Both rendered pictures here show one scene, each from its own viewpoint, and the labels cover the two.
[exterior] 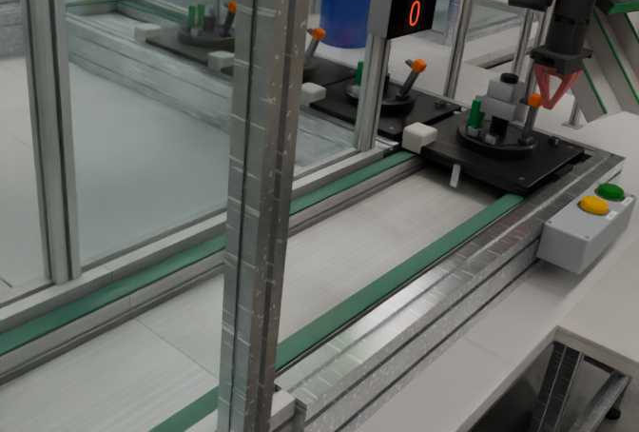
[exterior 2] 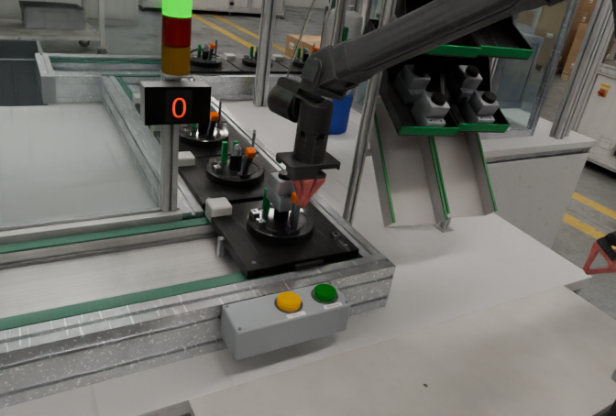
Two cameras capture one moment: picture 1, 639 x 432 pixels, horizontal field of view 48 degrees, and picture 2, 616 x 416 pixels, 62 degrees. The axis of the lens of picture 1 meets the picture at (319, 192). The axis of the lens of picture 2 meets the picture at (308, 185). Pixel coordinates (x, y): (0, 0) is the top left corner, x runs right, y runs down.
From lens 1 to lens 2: 0.76 m
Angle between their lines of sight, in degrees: 19
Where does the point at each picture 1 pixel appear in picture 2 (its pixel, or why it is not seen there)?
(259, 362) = not seen: outside the picture
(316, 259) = (26, 287)
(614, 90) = (433, 203)
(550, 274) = not seen: hidden behind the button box
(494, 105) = (271, 195)
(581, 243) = (234, 333)
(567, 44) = (301, 153)
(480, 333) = (110, 387)
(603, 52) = (429, 169)
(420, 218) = (158, 275)
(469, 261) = (106, 321)
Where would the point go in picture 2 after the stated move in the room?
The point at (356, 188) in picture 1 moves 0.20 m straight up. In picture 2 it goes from (126, 239) to (125, 144)
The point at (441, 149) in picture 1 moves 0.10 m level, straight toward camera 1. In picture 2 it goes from (222, 223) to (185, 241)
